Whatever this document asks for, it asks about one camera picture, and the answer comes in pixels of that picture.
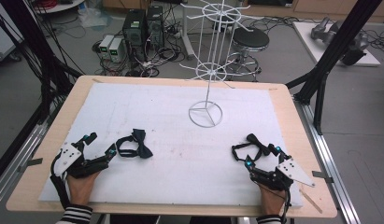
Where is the white wire display rack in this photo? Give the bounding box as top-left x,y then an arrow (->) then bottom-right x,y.
178,0 -> 266,129

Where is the clear plastic bag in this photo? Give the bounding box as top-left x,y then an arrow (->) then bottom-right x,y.
78,7 -> 114,30

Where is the thin wooden stick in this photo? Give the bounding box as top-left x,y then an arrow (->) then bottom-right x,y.
298,188 -> 324,215

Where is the white floor platform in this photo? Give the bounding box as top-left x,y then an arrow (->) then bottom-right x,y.
292,20 -> 382,67

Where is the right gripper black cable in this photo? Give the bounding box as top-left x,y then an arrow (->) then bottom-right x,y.
280,178 -> 292,224

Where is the metal table clip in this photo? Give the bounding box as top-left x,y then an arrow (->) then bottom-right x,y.
17,157 -> 44,174
310,169 -> 335,185

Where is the white power supply unit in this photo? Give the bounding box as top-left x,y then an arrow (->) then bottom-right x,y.
108,36 -> 124,63
98,34 -> 115,61

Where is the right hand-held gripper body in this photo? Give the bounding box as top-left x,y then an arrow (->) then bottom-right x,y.
249,157 -> 317,192

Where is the white round table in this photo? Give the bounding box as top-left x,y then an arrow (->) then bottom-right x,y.
33,0 -> 87,15

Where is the white foam mat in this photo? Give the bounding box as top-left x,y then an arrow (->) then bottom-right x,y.
37,81 -> 305,209

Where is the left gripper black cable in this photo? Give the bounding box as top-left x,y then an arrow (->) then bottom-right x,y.
50,151 -> 72,211

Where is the person's right hand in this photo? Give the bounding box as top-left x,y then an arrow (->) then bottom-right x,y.
258,182 -> 288,217

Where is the person's left hand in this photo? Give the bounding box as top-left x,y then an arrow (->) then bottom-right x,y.
65,171 -> 101,209

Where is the black round stool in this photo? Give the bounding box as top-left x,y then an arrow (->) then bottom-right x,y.
224,26 -> 271,82

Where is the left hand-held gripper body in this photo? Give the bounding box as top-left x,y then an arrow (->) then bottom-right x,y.
52,140 -> 110,179

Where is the black computer tower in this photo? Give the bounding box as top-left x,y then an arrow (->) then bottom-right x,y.
121,8 -> 148,62
145,5 -> 165,50

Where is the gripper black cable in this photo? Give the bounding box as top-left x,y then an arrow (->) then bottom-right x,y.
280,178 -> 292,224
50,151 -> 72,211

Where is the aluminium rail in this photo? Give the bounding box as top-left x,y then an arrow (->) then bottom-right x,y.
0,120 -> 50,213
293,98 -> 363,224

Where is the black metal frame strut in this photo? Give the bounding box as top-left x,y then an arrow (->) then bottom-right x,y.
0,0 -> 85,125
285,0 -> 384,136

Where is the black bow tie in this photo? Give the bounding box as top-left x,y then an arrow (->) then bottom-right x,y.
231,133 -> 272,163
115,128 -> 154,160

